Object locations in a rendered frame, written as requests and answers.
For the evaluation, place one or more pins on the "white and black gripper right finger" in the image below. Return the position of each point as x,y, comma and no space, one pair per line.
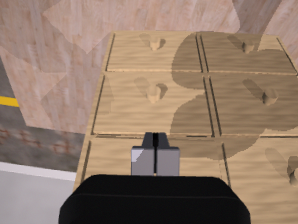
167,159

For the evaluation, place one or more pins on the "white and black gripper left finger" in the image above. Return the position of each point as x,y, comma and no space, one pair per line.
143,157

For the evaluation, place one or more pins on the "small wooden chest of drawers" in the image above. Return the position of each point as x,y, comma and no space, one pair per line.
212,114

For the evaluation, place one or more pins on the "light wooden drawer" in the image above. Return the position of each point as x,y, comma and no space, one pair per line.
224,53
142,52
128,108
113,156
243,108
264,175

